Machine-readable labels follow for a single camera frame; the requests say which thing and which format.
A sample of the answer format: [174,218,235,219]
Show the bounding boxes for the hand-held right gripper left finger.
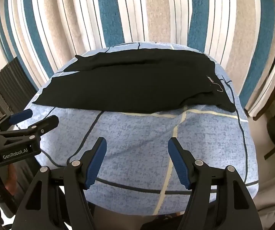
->
[12,136,108,230]

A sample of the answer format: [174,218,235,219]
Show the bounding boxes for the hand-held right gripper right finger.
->
[167,136,263,230]

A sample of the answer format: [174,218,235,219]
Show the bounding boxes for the black pants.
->
[31,48,236,114]

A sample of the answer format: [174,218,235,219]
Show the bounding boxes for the blue checked blanket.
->
[24,42,260,215]

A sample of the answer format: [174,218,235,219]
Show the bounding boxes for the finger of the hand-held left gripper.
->
[0,114,59,148]
[0,109,34,135]

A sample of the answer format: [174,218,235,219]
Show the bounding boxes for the person's left hand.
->
[0,164,17,208]

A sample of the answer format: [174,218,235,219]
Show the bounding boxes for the stack of black foam mats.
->
[0,57,38,115]

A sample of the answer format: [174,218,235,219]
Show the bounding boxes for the striped curtain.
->
[0,0,275,121]

